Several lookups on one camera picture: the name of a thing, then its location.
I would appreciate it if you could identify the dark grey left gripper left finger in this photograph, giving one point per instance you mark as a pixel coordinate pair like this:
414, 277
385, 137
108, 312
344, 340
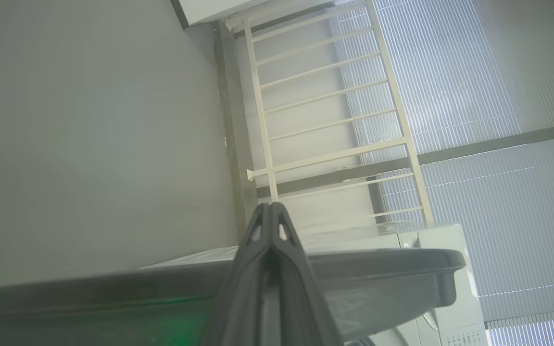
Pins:
243, 298

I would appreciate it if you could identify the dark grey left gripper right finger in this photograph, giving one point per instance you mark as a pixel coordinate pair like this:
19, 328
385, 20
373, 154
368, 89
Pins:
301, 298

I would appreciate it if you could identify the round black glass washer door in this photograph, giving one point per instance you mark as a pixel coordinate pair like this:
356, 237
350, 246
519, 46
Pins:
378, 278

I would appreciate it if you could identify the white front-load washing machine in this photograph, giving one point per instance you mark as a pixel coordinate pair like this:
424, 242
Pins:
455, 317

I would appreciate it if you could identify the white metal railing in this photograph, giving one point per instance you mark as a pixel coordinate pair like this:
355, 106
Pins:
339, 154

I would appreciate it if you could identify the dark grey window mullion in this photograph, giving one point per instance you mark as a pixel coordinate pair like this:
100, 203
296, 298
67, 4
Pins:
498, 144

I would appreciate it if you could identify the white window blind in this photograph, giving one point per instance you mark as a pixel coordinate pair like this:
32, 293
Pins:
474, 72

